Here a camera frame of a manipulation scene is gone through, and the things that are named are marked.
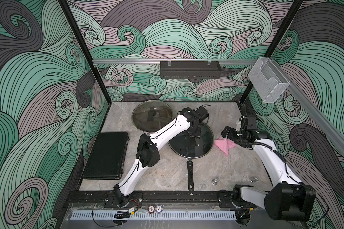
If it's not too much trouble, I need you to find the pink microfibre cloth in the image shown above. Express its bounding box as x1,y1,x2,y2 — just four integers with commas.
214,138,237,157

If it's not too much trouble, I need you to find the glass lid of black pan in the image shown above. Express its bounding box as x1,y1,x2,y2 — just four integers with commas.
168,124,214,159

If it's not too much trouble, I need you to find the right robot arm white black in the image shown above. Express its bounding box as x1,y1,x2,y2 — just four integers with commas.
221,116,316,222

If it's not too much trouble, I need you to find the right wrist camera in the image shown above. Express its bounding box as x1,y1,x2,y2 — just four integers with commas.
240,104,247,127

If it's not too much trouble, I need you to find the glass lid of brown pan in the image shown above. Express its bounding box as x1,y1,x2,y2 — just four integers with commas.
131,100,174,133

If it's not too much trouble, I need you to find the round button pair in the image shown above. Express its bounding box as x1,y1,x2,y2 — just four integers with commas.
147,205,163,214

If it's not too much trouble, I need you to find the aluminium rail back wall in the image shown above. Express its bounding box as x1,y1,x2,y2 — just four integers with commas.
93,58,257,65

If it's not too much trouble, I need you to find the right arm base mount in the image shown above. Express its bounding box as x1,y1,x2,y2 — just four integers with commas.
217,190,258,210

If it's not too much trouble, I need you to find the black pan with black handle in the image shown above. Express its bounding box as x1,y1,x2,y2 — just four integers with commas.
182,123,208,192

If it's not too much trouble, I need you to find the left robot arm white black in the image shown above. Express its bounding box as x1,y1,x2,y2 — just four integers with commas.
113,106,209,207

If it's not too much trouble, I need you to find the black hard case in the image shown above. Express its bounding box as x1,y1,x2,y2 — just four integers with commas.
83,132,129,180

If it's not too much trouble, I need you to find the aluminium rail right wall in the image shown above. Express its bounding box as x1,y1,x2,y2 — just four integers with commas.
272,60,344,157

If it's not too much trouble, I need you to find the black wall shelf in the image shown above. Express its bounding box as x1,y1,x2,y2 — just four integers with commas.
160,62,222,80

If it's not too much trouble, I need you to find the clear plastic wall box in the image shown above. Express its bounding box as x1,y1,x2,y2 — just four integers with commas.
248,57,290,104

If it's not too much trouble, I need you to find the aluminium rail wall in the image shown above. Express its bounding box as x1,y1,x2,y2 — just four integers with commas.
272,60,344,157
93,58,257,65

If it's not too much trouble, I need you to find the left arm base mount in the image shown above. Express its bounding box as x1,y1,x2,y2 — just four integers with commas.
104,191,143,208

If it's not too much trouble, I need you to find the white slotted cable duct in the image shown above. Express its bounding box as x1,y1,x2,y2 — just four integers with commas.
69,210,237,221

